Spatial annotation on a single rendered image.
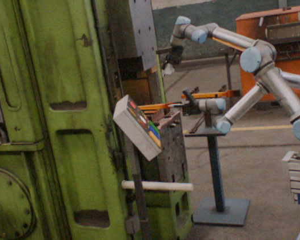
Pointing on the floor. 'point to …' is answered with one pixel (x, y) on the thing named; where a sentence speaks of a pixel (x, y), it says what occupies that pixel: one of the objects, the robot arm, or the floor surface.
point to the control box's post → (139, 194)
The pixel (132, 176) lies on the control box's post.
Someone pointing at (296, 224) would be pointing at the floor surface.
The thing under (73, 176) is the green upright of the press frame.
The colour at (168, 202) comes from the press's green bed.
